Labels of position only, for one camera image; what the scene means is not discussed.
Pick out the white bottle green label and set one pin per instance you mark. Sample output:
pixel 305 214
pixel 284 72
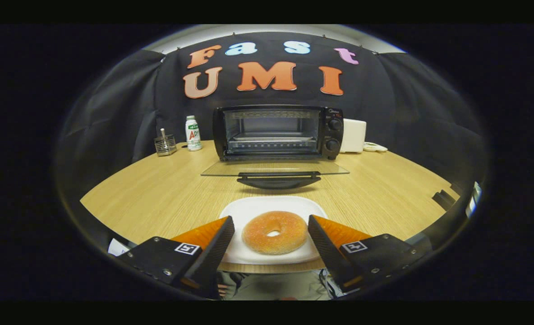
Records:
pixel 193 134

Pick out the clear utensil holder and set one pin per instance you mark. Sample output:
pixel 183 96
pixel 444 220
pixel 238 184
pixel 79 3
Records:
pixel 165 145

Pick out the dark chair back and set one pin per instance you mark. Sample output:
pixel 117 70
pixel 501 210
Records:
pixel 444 199

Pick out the white paper sheet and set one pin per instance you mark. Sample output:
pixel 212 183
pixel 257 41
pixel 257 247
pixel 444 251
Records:
pixel 117 247

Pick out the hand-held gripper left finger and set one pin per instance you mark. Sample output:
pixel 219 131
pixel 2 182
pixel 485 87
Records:
pixel 212 257

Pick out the white bread toaster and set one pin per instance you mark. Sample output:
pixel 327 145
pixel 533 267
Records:
pixel 353 135

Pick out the black toaster oven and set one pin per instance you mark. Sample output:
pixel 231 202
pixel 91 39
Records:
pixel 330 131

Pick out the sugared doughnut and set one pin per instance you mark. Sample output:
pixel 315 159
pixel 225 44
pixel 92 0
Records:
pixel 289 237

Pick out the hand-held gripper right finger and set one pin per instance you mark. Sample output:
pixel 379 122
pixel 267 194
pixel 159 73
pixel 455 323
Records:
pixel 329 255

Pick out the white square plate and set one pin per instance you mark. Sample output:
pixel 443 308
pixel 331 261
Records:
pixel 267 203

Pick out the small white snack dish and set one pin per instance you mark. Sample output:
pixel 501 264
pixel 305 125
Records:
pixel 375 147

